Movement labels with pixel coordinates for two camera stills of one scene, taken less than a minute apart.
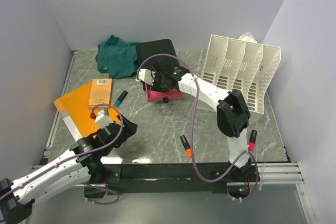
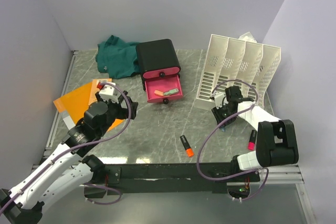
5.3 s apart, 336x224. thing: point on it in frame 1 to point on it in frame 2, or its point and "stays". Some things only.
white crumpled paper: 248,36 stays
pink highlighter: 252,141 stays
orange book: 101,92 stays
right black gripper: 155,87 to 217,112
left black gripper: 130,129 to 123,112
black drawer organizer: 143,51 stays
